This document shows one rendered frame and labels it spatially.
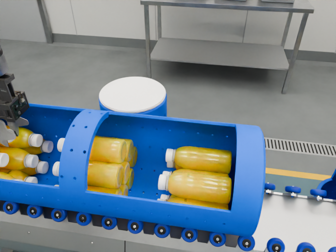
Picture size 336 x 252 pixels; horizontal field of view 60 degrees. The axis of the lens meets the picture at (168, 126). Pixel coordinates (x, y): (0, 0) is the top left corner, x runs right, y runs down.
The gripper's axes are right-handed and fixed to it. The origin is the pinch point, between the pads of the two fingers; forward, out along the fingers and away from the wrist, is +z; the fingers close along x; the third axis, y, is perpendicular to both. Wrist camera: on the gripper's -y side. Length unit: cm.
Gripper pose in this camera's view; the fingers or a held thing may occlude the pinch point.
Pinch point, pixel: (8, 137)
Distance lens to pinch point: 94.0
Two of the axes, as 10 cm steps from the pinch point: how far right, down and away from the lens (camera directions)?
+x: 1.7, -6.0, 7.9
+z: 0.0, 8.0, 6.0
